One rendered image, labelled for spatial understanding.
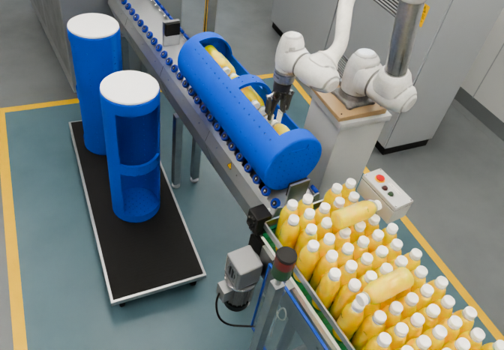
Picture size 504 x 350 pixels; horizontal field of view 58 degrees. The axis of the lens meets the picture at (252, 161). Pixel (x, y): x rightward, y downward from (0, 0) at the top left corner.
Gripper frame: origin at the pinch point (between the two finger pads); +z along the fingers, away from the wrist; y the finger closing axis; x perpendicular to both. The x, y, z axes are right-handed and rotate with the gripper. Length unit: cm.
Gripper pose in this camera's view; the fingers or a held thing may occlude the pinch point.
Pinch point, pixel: (274, 118)
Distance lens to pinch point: 202.9
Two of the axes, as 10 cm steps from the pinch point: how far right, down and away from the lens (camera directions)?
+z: -1.4, 7.1, 6.9
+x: 5.0, 6.5, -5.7
